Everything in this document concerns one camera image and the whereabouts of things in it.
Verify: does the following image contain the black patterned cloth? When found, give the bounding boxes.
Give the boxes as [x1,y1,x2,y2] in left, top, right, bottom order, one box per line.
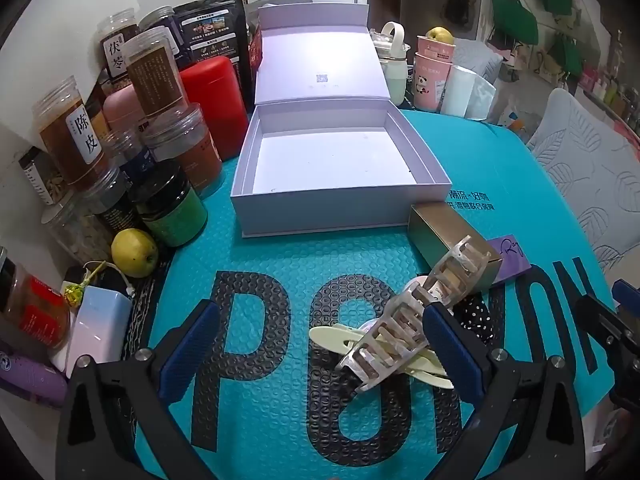
[120,255,173,361]

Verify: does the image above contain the jar with dark blue label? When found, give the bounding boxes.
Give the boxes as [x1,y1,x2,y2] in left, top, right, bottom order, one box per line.
[139,5,183,68]

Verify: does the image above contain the yellow tassel charm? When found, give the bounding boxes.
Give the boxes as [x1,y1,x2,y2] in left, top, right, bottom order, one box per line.
[62,262,108,306]

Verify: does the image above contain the small jar with blue label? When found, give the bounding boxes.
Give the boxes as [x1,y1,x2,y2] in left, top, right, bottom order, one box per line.
[105,129,156,186]

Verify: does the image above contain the jar with red label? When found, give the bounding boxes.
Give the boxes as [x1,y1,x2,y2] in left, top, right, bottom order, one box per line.
[0,247,71,351]

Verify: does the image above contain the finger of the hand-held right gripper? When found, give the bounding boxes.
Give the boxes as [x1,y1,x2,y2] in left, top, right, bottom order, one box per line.
[611,278,640,311]
[574,292,640,411]

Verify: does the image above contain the pink container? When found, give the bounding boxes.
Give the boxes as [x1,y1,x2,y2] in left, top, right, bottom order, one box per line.
[103,83,151,133]

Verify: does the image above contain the white paper roll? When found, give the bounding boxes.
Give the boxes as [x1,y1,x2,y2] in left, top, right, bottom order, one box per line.
[440,65,482,118]

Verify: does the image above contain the red gift box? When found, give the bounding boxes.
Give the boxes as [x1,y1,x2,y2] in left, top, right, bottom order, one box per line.
[248,27,264,68]

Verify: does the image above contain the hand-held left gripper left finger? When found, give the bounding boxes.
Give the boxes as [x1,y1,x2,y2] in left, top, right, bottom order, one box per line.
[55,299,223,480]

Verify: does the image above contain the clear hair claw clip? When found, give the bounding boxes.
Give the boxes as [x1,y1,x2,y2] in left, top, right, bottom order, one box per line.
[334,235,490,392]

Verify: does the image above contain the gold box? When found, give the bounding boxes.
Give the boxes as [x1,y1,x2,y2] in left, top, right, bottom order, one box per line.
[407,203,503,293]

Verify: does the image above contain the cream hair clip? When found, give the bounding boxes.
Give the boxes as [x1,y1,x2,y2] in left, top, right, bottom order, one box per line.
[308,324,453,391]

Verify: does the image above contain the small purple box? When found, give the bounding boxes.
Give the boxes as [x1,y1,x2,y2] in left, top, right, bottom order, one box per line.
[487,234,532,281]

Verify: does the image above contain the clear jar of pale flakes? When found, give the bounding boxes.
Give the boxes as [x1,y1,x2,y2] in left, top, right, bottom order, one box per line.
[42,195,113,266]

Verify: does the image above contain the row of small bottles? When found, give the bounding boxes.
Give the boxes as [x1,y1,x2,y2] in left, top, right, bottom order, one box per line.
[580,67,640,133]

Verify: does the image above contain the purple tube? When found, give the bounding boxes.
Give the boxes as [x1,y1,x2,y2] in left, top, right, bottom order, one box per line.
[0,345,68,403]

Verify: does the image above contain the black polka dot scrunchie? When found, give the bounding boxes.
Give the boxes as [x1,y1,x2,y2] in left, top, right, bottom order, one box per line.
[452,290,507,356]

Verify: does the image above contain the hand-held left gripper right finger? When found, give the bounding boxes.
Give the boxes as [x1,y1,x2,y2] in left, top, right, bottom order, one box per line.
[421,301,587,480]

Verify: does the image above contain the pink panda paper cup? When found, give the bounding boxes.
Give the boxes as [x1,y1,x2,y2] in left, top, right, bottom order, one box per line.
[412,51,453,112]

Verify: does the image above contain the red canister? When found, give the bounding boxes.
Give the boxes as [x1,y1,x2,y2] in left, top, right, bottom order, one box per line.
[179,56,250,162]

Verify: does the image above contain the black printed pouch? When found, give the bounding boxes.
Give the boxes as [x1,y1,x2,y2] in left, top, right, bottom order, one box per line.
[172,0,251,106]

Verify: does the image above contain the amber jar with white label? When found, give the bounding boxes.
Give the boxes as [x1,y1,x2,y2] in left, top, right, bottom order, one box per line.
[32,76,108,192]

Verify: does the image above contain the yellow-green fruit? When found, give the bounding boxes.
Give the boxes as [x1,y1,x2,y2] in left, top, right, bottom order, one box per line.
[111,228,160,278]

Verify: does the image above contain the jar with brown label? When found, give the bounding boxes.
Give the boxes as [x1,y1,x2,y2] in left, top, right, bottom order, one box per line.
[121,27,187,120]

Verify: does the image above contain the black box of seeds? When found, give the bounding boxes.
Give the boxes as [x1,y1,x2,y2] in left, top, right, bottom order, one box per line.
[19,147,68,206]

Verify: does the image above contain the grey leaf pattern pillow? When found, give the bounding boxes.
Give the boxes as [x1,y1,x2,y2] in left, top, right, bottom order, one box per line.
[525,87,640,281]

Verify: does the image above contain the dark jar with green label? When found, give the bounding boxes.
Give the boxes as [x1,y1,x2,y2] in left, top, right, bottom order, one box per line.
[129,160,209,248]

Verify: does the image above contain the tall jar with white label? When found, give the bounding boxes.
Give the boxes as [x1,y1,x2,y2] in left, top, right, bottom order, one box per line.
[97,8,141,81]

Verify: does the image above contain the lavender gift box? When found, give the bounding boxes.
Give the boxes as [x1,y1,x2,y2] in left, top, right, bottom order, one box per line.
[231,2,453,238]

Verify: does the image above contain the clear jar with dark label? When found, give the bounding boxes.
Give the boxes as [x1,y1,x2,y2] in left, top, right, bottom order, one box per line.
[82,167,143,241]

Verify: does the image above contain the white power bank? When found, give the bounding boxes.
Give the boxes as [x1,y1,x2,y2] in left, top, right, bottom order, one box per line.
[65,290,133,373]

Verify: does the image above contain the mint bottle with cream handle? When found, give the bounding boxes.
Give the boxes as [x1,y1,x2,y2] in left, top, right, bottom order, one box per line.
[369,21,416,107]

